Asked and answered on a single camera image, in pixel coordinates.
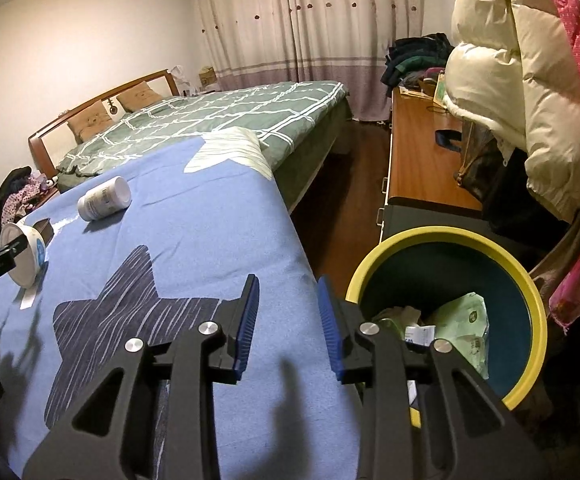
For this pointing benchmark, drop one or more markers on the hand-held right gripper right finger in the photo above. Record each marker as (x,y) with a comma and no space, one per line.
(327,320)

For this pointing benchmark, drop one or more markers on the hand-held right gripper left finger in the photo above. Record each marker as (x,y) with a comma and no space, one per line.
(247,320)

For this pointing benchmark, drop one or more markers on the white paper bowl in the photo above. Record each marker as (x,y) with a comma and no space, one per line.
(27,260)

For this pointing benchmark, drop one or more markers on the brown plastic tray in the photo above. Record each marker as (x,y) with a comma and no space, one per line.
(44,230)

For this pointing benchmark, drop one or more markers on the white printed tube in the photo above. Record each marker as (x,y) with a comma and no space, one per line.
(420,334)

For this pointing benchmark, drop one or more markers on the white labelled bottle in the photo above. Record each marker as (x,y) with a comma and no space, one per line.
(102,200)

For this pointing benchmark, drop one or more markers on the green wet wipes packet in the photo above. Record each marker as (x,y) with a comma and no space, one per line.
(462,320)

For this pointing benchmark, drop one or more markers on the yellow rimmed trash bin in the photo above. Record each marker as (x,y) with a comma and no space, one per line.
(500,280)

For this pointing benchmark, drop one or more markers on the pile of clothes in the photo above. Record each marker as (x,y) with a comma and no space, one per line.
(19,190)

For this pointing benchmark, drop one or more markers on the blue star-patterned blanket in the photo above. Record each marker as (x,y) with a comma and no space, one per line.
(194,240)

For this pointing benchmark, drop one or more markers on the wooden bed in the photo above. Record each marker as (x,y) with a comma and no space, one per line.
(37,155)

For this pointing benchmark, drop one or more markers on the brown square pillow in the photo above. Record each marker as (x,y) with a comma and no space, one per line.
(89,122)
(137,96)

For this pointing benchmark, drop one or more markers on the wooden dresser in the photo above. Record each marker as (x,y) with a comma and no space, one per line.
(420,160)

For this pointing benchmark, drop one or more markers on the green plaid quilt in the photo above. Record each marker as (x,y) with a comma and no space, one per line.
(209,115)

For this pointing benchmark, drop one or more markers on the brown patterned bag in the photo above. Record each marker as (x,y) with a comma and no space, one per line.
(480,170)

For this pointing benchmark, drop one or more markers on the black bag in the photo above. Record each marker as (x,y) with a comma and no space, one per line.
(515,210)

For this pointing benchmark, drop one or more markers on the yellow tissue box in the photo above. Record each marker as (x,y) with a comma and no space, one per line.
(207,79)

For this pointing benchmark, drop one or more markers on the pale green box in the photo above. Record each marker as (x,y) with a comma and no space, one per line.
(440,87)

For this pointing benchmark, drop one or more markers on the dark clothes heap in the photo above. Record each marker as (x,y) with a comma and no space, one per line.
(415,57)

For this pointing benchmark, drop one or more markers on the pink striped curtain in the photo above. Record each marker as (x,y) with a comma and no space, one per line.
(295,35)

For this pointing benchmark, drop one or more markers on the cream puffer jacket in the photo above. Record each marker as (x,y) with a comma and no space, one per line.
(535,85)

